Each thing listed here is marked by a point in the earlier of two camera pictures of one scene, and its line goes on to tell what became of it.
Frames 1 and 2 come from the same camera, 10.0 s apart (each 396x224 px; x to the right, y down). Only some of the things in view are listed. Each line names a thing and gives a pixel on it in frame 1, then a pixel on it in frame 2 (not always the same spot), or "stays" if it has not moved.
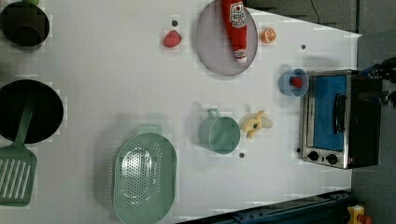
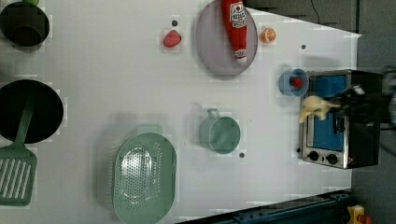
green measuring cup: x=219 y=133 stays
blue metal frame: x=331 y=208 stays
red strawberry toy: x=172 y=38 stays
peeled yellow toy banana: x=253 y=124 → x=314 y=104
